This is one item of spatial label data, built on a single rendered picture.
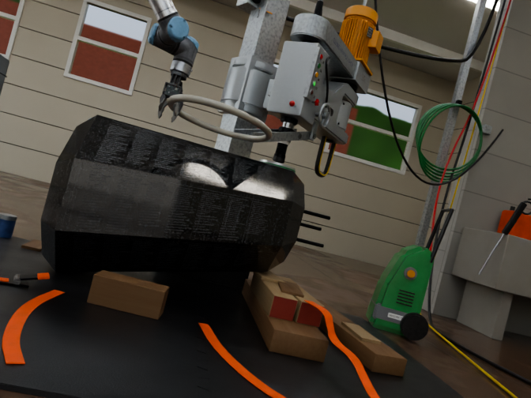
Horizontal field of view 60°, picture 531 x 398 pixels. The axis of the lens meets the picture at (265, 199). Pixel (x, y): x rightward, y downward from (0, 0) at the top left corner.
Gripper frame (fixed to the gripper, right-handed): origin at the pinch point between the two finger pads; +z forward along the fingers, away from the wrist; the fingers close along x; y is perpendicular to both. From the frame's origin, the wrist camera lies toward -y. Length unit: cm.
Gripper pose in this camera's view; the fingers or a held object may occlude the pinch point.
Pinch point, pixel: (166, 118)
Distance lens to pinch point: 211.8
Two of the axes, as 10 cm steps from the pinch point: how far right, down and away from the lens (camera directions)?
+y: 0.6, -0.6, -10.0
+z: -2.8, 9.6, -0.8
